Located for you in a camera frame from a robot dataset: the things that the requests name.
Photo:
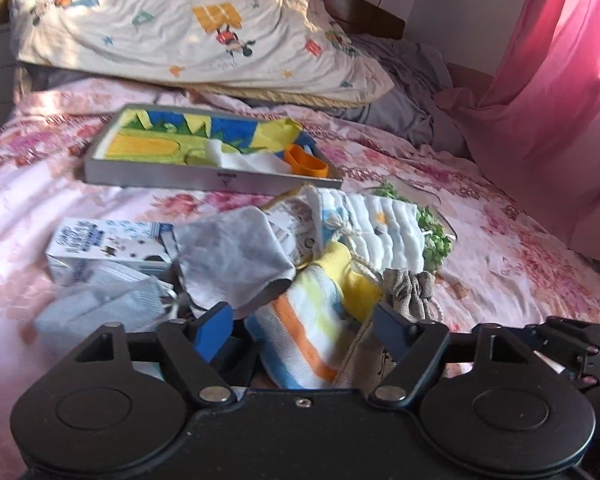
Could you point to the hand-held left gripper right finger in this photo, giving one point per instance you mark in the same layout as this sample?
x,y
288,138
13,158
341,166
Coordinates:
x,y
387,330

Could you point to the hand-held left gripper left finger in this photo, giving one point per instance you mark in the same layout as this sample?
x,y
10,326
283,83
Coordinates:
x,y
212,332

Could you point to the orange yellow striped towel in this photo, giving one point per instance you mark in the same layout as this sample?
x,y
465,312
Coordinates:
x,y
300,330

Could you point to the light blue-grey cloth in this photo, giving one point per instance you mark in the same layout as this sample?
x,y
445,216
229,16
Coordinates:
x,y
95,305

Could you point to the grey cardboard box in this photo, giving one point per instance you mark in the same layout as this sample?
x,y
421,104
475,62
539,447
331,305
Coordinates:
x,y
180,176

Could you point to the grey cloth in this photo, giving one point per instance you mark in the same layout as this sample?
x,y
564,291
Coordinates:
x,y
230,255

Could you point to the bag of green vegetables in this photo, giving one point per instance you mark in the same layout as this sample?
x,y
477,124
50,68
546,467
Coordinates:
x,y
432,245

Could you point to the white quilted gauze towel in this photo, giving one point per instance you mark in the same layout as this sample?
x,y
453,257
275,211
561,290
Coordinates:
x,y
380,230

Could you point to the snack packet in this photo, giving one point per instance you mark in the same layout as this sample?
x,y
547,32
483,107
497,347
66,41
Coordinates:
x,y
290,230

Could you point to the white blue carton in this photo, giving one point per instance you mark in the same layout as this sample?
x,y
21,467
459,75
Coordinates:
x,y
90,245

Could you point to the white cloth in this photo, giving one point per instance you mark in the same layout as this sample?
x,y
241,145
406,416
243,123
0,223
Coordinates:
x,y
250,160

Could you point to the blue yellow green towel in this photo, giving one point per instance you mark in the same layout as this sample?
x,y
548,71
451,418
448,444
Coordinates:
x,y
145,147

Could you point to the grey blanket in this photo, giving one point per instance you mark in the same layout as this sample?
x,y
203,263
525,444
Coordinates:
x,y
410,105

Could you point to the pink floral bedsheet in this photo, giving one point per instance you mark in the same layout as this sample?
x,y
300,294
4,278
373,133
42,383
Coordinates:
x,y
30,185

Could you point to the pink curtain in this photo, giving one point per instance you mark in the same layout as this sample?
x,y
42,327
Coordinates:
x,y
545,85

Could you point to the cartoon printed pillow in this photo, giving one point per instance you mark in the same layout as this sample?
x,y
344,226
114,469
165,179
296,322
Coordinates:
x,y
180,25

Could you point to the brown headboard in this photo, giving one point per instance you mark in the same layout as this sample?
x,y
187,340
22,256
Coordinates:
x,y
360,15

